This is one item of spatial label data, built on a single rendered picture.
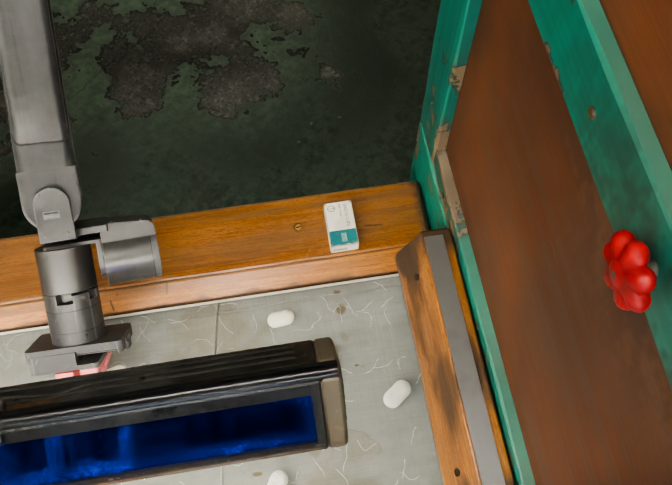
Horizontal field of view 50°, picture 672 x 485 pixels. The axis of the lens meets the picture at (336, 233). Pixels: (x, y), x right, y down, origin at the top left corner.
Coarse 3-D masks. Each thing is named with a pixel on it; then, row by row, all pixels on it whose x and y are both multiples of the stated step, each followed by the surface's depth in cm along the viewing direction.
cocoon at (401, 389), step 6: (396, 384) 84; (402, 384) 83; (408, 384) 84; (390, 390) 83; (396, 390) 83; (402, 390) 83; (408, 390) 83; (384, 396) 83; (390, 396) 83; (396, 396) 83; (402, 396) 83; (384, 402) 83; (390, 402) 83; (396, 402) 83
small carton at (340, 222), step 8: (328, 208) 91; (336, 208) 91; (344, 208) 91; (352, 208) 91; (328, 216) 90; (336, 216) 90; (344, 216) 90; (352, 216) 90; (328, 224) 90; (336, 224) 90; (344, 224) 90; (352, 224) 90; (328, 232) 89; (336, 232) 89; (344, 232) 89; (352, 232) 89; (336, 240) 89; (344, 240) 89; (352, 240) 89; (336, 248) 89; (344, 248) 90; (352, 248) 90
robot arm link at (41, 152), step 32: (0, 0) 69; (32, 0) 70; (0, 32) 70; (32, 32) 71; (0, 64) 71; (32, 64) 71; (32, 96) 72; (64, 96) 74; (32, 128) 72; (64, 128) 73; (32, 160) 72; (64, 160) 73; (32, 192) 73; (32, 224) 73
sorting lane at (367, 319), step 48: (336, 288) 91; (384, 288) 91; (0, 336) 88; (144, 336) 88; (192, 336) 88; (240, 336) 88; (288, 336) 88; (336, 336) 88; (384, 336) 88; (0, 384) 86; (384, 384) 86; (384, 432) 83; (144, 480) 81; (192, 480) 81; (240, 480) 81; (288, 480) 81; (336, 480) 81; (384, 480) 81; (432, 480) 81
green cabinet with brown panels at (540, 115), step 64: (448, 0) 69; (512, 0) 56; (576, 0) 42; (640, 0) 37; (448, 64) 72; (512, 64) 58; (576, 64) 43; (640, 64) 38; (448, 128) 80; (512, 128) 60; (576, 128) 45; (640, 128) 38; (448, 192) 82; (512, 192) 63; (576, 192) 49; (640, 192) 38; (512, 256) 65; (576, 256) 51; (512, 320) 68; (576, 320) 52; (640, 320) 42; (512, 384) 71; (576, 384) 54; (640, 384) 44; (512, 448) 69; (576, 448) 56; (640, 448) 45
